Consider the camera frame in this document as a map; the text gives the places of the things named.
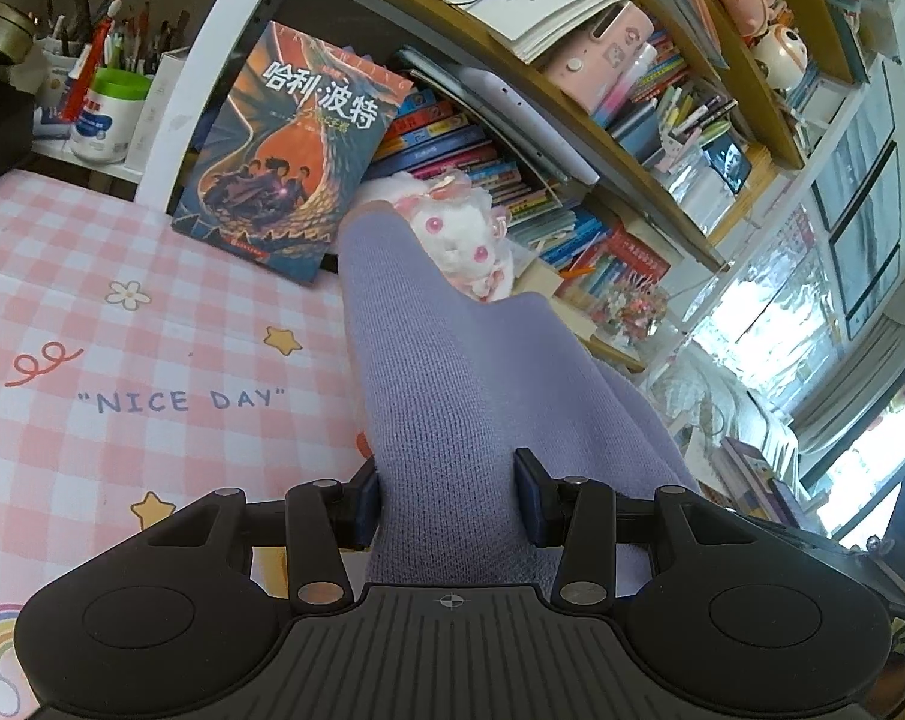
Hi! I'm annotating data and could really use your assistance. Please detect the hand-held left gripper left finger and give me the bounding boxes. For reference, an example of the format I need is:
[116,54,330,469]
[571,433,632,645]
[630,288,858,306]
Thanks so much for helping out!
[141,457,383,608]

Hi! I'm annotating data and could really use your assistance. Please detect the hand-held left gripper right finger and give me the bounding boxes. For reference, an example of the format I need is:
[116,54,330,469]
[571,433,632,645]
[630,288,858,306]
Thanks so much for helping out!
[513,448,762,608]

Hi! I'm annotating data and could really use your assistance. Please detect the purple and pink sweater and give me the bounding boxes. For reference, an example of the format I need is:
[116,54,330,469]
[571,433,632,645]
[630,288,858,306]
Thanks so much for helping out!
[335,208,702,595]

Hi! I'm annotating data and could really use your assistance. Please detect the stack of books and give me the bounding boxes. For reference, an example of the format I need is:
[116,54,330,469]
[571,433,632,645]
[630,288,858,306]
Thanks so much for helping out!
[713,433,807,527]

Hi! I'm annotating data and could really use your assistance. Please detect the colourful flower ornament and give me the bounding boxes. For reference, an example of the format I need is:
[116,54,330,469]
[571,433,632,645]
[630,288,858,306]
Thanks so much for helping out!
[600,279,669,341]

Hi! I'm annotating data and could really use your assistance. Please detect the white bunny plush toy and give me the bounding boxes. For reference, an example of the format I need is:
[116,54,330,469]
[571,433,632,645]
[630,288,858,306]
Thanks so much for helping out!
[357,169,518,302]

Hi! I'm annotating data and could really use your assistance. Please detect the pink checkered desk mat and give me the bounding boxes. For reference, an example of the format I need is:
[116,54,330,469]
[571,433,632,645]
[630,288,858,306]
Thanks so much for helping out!
[0,169,393,720]

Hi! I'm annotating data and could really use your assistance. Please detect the wooden bookshelf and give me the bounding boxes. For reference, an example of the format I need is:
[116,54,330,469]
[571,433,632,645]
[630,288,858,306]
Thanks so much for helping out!
[141,0,873,376]

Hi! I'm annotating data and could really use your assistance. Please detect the row of colourful books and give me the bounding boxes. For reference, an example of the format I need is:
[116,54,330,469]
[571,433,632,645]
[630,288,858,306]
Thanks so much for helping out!
[369,86,677,320]

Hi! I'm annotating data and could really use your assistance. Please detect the dragon cover fantasy book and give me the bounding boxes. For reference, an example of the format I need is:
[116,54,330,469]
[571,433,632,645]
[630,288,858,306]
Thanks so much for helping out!
[170,18,417,287]

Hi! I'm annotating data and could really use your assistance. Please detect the white tablet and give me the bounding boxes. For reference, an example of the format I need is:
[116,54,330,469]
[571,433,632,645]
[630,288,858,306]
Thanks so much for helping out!
[452,64,601,186]

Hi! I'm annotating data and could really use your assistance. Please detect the cup of colourful pens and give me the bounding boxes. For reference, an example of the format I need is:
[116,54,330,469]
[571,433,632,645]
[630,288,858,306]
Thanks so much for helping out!
[645,81,739,167]

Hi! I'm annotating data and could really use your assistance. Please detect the grey slim tablet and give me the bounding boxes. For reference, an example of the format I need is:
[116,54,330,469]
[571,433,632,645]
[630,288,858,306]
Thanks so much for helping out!
[396,45,491,117]

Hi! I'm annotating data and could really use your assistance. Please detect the tall white box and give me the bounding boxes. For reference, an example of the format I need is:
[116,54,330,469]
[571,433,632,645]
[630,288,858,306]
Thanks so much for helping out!
[125,48,193,170]

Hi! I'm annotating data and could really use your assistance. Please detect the white jar with green lid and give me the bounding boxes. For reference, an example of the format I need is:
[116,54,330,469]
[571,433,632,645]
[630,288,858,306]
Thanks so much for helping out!
[68,66,155,166]

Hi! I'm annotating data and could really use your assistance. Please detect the stack of white papers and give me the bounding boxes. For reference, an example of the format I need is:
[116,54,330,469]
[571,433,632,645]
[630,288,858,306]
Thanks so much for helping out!
[435,0,642,66]

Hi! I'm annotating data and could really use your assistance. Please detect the round cartoon figure toy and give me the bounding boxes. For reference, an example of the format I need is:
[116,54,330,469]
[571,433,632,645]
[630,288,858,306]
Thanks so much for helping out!
[747,21,811,96]

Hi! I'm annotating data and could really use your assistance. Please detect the pen holder with pens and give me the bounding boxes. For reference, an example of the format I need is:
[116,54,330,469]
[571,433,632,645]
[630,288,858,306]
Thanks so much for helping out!
[36,0,193,80]

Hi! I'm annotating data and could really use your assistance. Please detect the small photo frame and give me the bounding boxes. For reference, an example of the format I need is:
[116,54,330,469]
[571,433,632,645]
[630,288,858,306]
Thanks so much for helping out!
[702,138,754,194]

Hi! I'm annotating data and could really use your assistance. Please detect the pink instant camera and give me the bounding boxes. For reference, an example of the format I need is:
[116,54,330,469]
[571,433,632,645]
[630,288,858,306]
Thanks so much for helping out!
[540,0,657,104]

